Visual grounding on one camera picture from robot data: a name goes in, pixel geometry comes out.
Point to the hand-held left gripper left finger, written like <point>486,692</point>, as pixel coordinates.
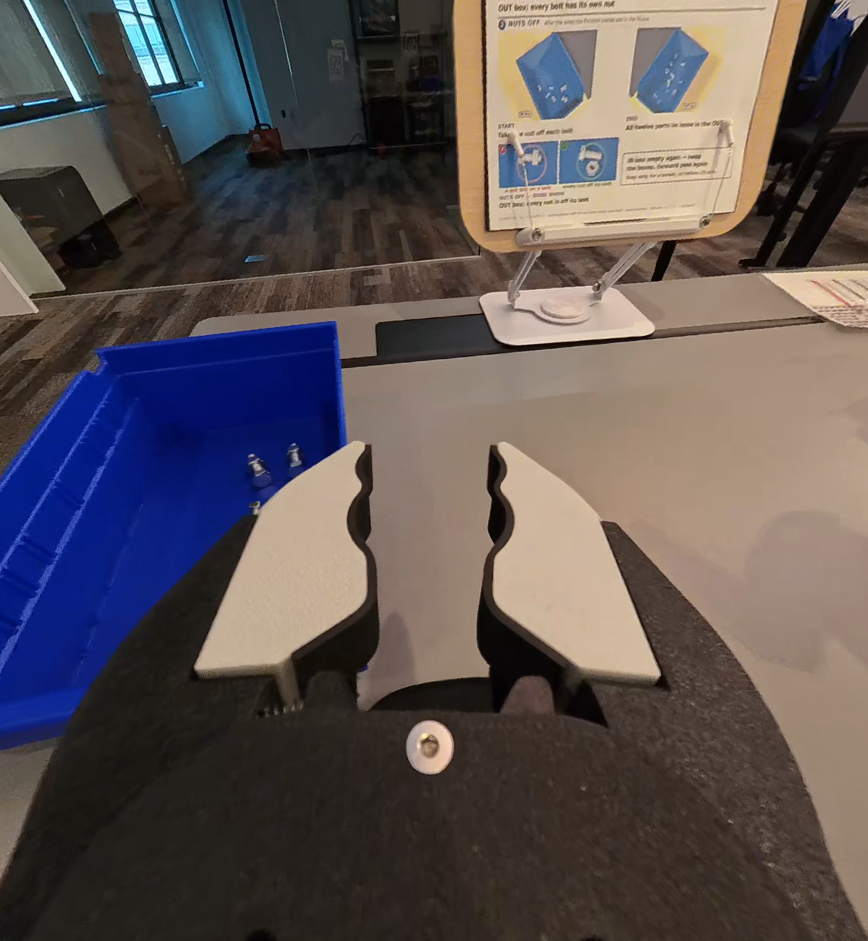
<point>294,581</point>

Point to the red bag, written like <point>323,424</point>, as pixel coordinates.
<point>265,147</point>

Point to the laminated paper sheet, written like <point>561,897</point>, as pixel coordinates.
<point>845,294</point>

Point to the grey cabinet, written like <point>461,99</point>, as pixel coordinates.
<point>44,206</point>

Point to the instruction sheet on wooden stand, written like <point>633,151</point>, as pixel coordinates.
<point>470,147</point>

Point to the large bolt with nut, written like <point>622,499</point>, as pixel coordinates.
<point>257,467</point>
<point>294,456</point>

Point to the small paper notice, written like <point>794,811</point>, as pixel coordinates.
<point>338,60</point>

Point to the blue plastic bin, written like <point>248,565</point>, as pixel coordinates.
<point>73,551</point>

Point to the black shelving rack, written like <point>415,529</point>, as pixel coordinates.
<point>404,88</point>

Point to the blue jacket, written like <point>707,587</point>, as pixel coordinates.
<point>838,44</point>

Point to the tall cardboard box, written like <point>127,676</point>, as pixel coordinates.
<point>140,147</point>

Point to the paned window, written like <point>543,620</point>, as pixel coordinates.
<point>158,44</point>

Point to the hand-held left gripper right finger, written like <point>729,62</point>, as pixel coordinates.
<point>566,595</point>

